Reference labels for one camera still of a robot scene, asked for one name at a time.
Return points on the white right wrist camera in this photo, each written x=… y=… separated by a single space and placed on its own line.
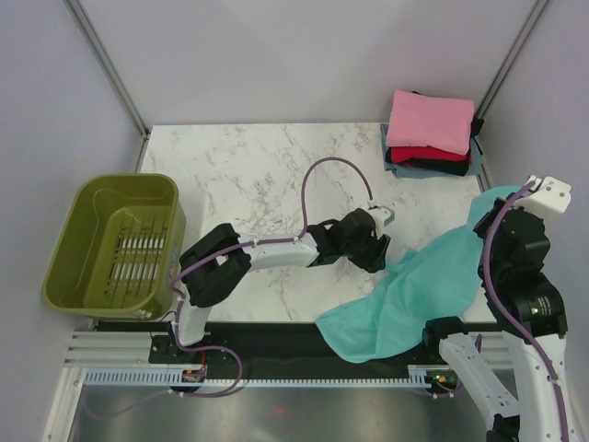
x=547 y=197

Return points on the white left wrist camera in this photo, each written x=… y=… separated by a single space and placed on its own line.
x=382 y=215

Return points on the olive green plastic tub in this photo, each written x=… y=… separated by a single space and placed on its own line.
x=112 y=258

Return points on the white slotted cable duct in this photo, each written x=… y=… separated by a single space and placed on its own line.
x=417 y=378

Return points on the teal t-shirt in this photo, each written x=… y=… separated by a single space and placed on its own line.
x=440 y=280

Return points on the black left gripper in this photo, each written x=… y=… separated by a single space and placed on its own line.
x=375 y=261

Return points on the folded red t-shirt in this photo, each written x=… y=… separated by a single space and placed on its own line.
x=400 y=154

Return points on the folded pink t-shirt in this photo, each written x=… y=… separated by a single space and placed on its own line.
x=419 y=121

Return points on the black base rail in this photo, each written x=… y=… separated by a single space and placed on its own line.
x=268 y=350

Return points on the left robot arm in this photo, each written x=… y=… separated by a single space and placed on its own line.
x=214 y=266

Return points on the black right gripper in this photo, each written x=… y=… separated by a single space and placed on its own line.
x=479 y=226

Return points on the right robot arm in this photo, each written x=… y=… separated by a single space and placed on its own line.
x=530 y=312

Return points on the left aluminium frame post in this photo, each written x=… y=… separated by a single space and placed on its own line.
x=101 y=54

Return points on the folded grey-blue t-shirt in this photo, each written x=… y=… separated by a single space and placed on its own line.
x=416 y=173

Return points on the right aluminium frame post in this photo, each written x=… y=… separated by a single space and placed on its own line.
x=532 y=19

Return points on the aluminium frame post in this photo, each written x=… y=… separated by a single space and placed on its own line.
x=101 y=54
x=532 y=19

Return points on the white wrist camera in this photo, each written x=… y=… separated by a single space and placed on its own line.
x=547 y=197
x=382 y=215

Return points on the folded black t-shirt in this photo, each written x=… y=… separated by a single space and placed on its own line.
x=454 y=168

